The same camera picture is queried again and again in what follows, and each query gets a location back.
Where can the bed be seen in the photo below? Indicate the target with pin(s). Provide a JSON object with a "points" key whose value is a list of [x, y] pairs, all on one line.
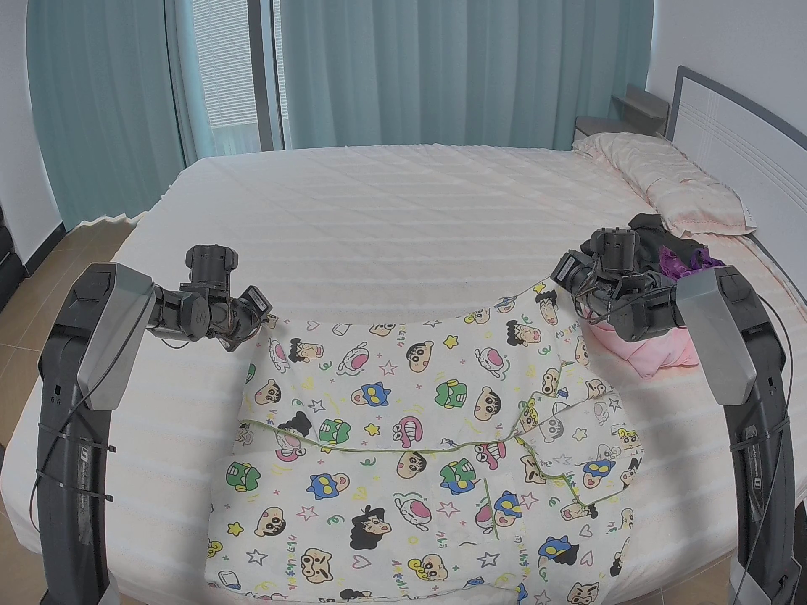
{"points": [[391, 224]]}

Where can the wide blue-green curtain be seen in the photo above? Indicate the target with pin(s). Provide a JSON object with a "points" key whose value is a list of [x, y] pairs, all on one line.
{"points": [[454, 48]]}

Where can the pile of clothes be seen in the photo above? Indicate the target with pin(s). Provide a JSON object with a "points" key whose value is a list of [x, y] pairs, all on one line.
{"points": [[655, 350]]}

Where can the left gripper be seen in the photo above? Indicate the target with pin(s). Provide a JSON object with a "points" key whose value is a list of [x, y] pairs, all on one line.
{"points": [[255, 309]]}

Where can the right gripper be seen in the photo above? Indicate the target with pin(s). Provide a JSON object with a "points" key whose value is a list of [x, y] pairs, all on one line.
{"points": [[575, 273]]}

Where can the grey bedside table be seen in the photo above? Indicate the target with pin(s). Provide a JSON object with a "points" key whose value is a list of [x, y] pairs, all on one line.
{"points": [[630, 111]]}

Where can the window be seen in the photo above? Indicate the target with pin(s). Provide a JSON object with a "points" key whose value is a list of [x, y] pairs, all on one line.
{"points": [[227, 54]]}

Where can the white printed pyjama top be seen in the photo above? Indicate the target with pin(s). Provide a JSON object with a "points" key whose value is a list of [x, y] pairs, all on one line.
{"points": [[410, 464]]}

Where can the pale pink pillow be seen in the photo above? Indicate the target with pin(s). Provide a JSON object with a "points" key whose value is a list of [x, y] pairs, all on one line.
{"points": [[681, 186]]}

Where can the narrow blue-green curtain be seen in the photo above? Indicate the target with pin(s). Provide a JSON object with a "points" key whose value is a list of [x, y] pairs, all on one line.
{"points": [[101, 86]]}

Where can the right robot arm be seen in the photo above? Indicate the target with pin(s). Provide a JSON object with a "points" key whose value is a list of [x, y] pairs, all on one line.
{"points": [[719, 331]]}

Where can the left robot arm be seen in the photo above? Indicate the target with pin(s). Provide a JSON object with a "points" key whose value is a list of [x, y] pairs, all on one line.
{"points": [[101, 331]]}

